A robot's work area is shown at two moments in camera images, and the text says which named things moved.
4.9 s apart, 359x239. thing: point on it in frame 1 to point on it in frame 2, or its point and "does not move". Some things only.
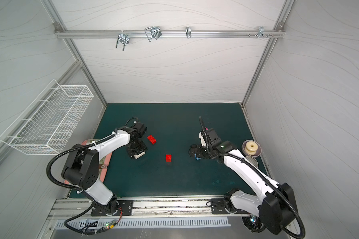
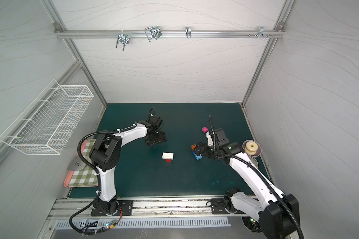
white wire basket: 46,125 does not move
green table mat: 167,169 does not move
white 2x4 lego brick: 136,156 to 167,156
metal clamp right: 261,32 does not move
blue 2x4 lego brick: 197,158 does not move
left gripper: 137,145 to 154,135
